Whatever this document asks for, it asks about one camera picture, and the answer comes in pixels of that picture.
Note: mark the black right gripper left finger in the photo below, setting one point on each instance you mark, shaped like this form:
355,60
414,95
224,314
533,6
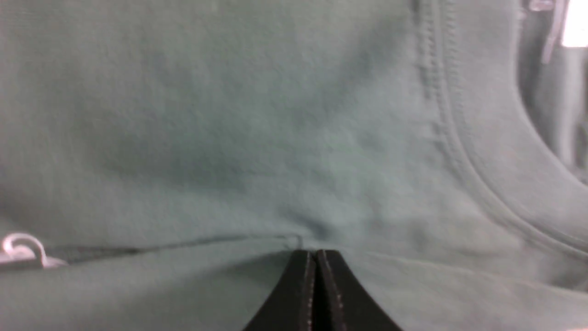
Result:
290,305

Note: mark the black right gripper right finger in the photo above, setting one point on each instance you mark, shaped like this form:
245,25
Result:
342,303

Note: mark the green long-sleeve shirt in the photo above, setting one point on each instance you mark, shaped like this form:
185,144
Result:
162,159

